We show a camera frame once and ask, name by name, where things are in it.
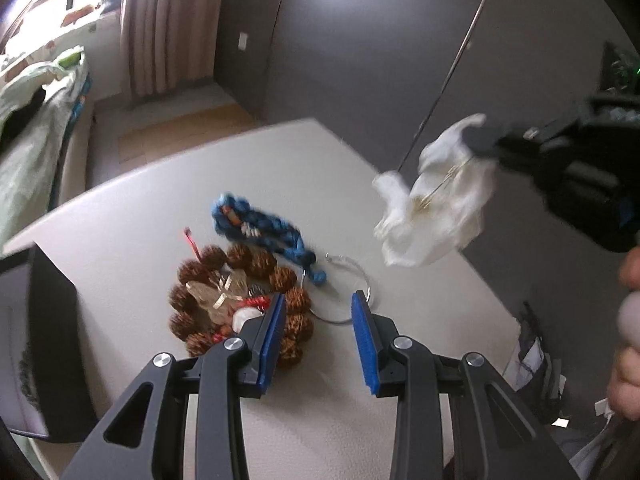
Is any pink curtain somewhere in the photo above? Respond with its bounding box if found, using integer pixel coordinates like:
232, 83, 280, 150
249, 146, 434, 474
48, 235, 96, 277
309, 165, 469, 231
120, 0, 223, 98

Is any white cloth pouch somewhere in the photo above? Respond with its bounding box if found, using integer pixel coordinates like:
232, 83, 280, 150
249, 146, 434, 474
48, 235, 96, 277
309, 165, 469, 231
372, 113, 498, 268

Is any black cloth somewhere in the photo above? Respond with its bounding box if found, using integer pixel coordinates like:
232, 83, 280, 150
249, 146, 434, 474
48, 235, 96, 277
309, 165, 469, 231
0, 87, 48, 158

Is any red bead string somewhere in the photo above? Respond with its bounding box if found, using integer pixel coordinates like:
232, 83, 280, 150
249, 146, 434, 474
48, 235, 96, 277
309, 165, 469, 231
210, 296, 272, 343

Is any bed with green sheet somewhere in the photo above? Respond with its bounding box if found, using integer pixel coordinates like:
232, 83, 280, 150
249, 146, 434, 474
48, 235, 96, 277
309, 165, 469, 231
0, 50, 97, 248

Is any translucent amber pendant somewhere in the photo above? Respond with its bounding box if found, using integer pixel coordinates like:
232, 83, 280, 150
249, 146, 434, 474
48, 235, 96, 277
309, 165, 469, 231
186, 270, 251, 323

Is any light green quilt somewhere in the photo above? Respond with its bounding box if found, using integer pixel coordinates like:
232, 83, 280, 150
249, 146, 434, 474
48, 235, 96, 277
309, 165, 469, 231
0, 60, 91, 246

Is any dark grey wardrobe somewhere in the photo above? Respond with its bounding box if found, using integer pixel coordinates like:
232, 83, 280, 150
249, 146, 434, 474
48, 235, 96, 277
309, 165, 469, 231
215, 0, 640, 321

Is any silver wire bangle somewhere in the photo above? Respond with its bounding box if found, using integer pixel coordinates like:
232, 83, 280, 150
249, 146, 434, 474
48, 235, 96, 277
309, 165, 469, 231
300, 252, 381, 326

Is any orange plush toy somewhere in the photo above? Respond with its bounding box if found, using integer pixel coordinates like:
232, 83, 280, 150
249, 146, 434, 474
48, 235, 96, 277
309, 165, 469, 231
62, 4, 96, 26

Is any blue braided bracelet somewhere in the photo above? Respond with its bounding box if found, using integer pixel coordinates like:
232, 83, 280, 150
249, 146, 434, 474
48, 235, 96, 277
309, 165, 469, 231
210, 192, 328, 286

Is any black jewelry box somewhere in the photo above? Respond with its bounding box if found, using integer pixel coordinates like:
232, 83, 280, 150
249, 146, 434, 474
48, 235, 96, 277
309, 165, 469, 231
0, 245, 98, 443

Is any person's right hand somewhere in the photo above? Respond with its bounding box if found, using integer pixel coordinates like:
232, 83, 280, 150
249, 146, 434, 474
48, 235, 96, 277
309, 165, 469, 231
606, 247, 640, 422

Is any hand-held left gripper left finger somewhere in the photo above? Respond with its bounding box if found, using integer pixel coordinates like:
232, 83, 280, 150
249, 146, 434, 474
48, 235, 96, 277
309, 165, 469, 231
60, 294, 287, 480

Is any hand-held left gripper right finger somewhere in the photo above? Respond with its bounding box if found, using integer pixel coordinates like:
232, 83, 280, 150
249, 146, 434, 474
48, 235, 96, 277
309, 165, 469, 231
351, 290, 581, 480

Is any black and white bag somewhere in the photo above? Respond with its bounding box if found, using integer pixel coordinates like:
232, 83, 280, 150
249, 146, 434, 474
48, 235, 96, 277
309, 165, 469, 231
502, 302, 568, 423

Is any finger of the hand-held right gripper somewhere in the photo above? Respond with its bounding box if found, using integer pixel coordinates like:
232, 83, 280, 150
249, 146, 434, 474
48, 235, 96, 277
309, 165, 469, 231
462, 125, 506, 162

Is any red cord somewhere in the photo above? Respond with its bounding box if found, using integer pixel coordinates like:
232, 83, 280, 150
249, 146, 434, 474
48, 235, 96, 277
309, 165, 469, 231
184, 227, 203, 261

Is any green tissue box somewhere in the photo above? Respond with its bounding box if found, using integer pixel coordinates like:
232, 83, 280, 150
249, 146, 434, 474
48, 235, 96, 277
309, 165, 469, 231
57, 46, 85, 69

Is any white stone pendant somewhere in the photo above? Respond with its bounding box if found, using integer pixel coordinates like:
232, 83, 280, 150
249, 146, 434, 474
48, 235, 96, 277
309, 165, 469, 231
232, 307, 263, 331

